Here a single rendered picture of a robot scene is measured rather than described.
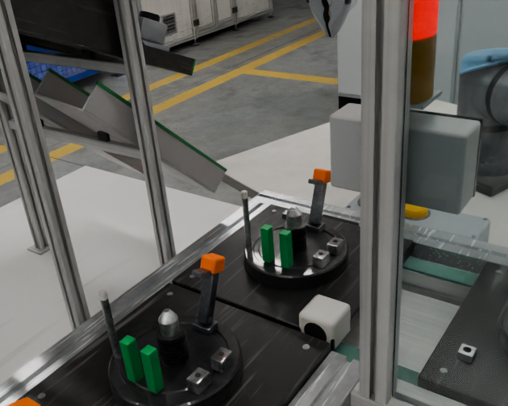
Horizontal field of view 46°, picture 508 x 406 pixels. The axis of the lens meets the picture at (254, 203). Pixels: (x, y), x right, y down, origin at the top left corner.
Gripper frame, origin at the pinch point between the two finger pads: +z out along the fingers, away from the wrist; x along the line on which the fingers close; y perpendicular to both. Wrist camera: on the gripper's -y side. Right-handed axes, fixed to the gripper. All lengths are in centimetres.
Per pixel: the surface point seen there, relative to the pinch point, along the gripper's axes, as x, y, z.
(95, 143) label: 25.3, -24.6, 12.6
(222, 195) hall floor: 141, 140, 123
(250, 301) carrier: -5.0, -30.3, 26.3
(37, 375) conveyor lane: 9, -52, 27
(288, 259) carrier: -7.0, -24.4, 22.9
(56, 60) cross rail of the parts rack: 29.9, -24.6, 0.7
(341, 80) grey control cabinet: 144, 280, 101
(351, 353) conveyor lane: -18.6, -30.2, 28.5
